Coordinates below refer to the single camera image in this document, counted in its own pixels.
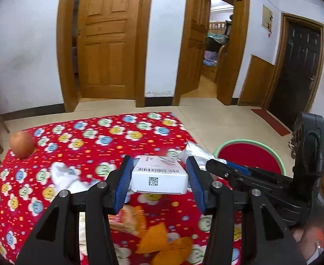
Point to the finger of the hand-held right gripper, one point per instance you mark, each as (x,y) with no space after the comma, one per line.
(225,172)
(240,168)

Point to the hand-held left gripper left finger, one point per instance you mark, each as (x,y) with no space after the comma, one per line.
(123,182)

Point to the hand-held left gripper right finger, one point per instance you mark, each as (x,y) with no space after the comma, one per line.
(196,182)

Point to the green basin with red inside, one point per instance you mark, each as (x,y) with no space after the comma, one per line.
(250,154)

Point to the white tissue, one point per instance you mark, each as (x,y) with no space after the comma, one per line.
(195,151)

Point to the white cardboard box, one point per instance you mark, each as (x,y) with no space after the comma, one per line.
(159,176)

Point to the orange cardboard box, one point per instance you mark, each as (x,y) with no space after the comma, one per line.
(128,220)

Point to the white sock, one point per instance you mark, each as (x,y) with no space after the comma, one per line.
(65,176)

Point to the orange paper scrap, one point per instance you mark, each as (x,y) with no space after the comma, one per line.
(162,240)

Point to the person's right forearm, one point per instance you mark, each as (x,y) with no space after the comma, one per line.
(308,240)

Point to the red smiley flower tablecloth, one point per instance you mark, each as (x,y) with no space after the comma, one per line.
(95,143)

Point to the red door mat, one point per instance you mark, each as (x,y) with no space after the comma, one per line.
(269,121)

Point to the red apple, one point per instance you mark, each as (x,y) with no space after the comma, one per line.
(22,145)

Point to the dark entrance door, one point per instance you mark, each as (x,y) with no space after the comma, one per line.
(297,69)

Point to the wooden bunk bed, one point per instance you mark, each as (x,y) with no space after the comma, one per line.
(215,52)

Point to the open wooden door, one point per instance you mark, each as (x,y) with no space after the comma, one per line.
(192,41)

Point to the closed wooden panel door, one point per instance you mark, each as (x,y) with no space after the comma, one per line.
(106,41)

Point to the wooden wall panel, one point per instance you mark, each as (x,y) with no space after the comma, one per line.
(256,82)

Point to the wall electrical box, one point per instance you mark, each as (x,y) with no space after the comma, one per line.
(267,18)

